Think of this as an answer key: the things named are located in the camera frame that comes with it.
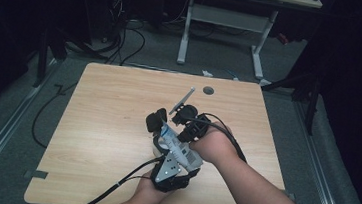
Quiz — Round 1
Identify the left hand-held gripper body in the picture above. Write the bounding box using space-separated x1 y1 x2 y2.
148 153 198 197

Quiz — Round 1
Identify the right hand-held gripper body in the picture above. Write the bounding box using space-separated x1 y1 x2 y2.
165 84 215 146

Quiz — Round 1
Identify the glass jar with black lid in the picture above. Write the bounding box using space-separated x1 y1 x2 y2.
142 106 175 159

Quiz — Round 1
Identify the white and blue snack pouch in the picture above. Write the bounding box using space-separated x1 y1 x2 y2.
155 119 208 174

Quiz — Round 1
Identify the person's left hand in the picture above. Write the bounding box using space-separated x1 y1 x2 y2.
131 177 176 204

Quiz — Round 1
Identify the person's right hand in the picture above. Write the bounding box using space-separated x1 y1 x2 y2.
187 121 245 168

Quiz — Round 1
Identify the grey tape strip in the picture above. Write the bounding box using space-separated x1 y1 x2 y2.
283 190 297 201
23 168 50 182

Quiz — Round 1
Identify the white-framed desk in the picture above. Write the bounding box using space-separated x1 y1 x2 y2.
175 0 324 88

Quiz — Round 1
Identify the black stand leg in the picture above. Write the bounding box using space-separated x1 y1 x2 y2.
256 64 325 137
32 27 70 91

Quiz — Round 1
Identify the small red object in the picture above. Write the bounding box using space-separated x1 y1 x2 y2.
276 32 291 46

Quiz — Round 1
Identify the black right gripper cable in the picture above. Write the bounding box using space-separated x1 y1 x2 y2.
183 111 253 164

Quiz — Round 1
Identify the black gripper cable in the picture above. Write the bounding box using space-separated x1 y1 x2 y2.
79 148 166 204
183 111 253 164

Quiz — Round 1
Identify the grey table cable grommet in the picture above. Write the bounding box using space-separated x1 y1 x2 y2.
202 85 216 96

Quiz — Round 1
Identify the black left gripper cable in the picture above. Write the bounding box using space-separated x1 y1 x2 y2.
79 148 166 204

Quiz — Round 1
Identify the bundle of black floor cables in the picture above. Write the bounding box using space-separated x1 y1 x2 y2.
102 0 151 69

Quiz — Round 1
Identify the metal floor rail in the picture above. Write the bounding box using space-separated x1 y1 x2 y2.
0 53 64 202
283 98 362 204

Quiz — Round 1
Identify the thin black floor cable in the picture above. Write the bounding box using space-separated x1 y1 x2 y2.
29 77 79 152

